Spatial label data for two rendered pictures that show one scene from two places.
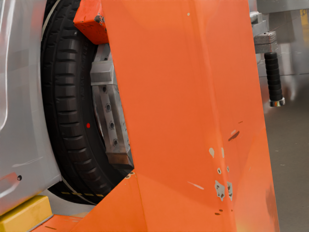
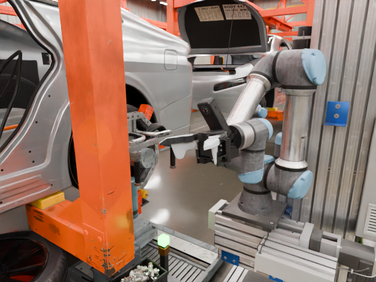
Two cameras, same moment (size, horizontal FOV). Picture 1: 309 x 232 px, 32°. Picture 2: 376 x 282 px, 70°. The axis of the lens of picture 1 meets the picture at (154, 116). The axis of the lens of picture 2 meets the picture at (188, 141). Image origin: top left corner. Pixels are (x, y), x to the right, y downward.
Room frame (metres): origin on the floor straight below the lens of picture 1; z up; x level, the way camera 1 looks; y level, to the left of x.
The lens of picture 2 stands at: (-0.29, -0.39, 1.40)
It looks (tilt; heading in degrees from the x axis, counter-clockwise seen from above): 15 degrees down; 358
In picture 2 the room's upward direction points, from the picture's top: straight up
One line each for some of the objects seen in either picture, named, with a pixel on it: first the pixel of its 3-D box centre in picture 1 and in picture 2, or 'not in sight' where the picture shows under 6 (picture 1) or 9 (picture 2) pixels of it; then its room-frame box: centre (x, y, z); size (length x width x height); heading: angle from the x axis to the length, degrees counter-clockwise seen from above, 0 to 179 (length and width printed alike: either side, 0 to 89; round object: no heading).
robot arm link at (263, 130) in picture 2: not in sight; (253, 132); (0.49, -0.61, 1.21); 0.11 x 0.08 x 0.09; 132
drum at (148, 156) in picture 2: not in sight; (137, 155); (1.40, -0.11, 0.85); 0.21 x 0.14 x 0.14; 55
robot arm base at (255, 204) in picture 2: not in sight; (256, 196); (0.77, -0.72, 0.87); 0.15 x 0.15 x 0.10
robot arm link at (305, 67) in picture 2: not in sight; (294, 127); (0.67, -0.81, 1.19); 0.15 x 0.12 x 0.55; 42
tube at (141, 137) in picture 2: not in sight; (130, 132); (1.29, -0.09, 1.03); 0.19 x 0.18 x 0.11; 55
